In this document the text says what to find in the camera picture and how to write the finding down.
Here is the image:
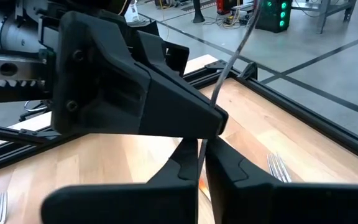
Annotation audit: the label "black aluminium rig frame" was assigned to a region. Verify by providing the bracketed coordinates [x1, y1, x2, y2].
[0, 58, 358, 178]

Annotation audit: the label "black frame clamp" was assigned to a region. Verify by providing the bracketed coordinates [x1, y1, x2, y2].
[237, 61, 259, 81]

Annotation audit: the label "orange-handled silver fork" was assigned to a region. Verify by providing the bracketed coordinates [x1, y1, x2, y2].
[197, 0, 264, 202]

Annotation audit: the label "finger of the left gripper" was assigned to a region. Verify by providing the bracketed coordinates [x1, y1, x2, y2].
[50, 11, 229, 140]
[131, 29, 191, 84]

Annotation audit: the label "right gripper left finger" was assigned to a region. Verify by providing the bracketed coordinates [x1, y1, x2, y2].
[40, 138, 199, 224]

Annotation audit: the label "black computer tower green lights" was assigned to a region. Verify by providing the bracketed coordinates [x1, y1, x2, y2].
[255, 0, 293, 34]

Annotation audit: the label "floor cable bundle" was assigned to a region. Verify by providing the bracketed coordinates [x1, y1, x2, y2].
[203, 4, 256, 30]

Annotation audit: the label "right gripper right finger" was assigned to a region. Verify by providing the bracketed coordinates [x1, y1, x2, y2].
[205, 138, 358, 224]

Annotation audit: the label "black pedestal post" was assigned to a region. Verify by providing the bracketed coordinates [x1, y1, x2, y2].
[191, 0, 206, 24]

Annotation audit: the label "red equipment case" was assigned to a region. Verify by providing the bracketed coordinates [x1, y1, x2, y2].
[215, 0, 235, 16]

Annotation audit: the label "white plastic canister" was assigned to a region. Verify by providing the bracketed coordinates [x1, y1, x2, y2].
[124, 0, 140, 23]

